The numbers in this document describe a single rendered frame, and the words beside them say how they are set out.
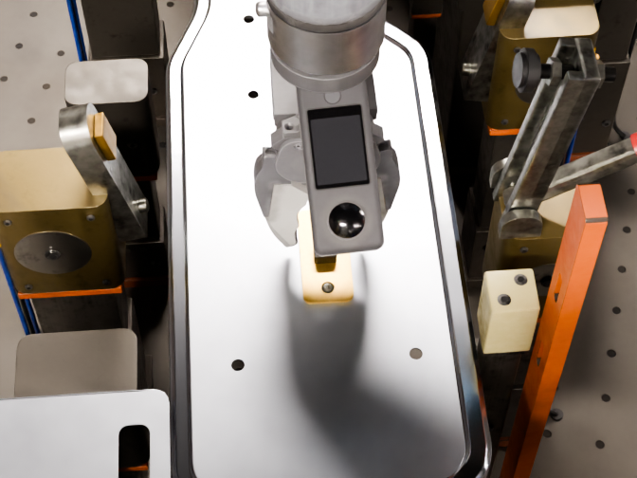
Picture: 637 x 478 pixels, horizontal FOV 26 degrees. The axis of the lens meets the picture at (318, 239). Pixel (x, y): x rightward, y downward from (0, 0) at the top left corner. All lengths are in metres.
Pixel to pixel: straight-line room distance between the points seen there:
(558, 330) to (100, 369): 0.34
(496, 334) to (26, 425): 0.34
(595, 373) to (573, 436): 0.07
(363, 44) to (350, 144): 0.08
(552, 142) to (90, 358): 0.38
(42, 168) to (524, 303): 0.38
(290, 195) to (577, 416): 0.47
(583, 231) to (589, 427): 0.51
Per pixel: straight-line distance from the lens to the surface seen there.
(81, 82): 1.19
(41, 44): 1.62
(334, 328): 1.02
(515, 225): 1.00
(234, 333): 1.02
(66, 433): 1.00
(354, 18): 0.83
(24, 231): 1.07
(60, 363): 1.05
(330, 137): 0.89
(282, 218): 1.00
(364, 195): 0.89
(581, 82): 0.90
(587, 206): 0.85
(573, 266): 0.89
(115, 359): 1.04
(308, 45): 0.84
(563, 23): 1.12
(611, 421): 1.35
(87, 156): 1.01
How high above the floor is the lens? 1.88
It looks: 56 degrees down
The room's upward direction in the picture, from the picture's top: straight up
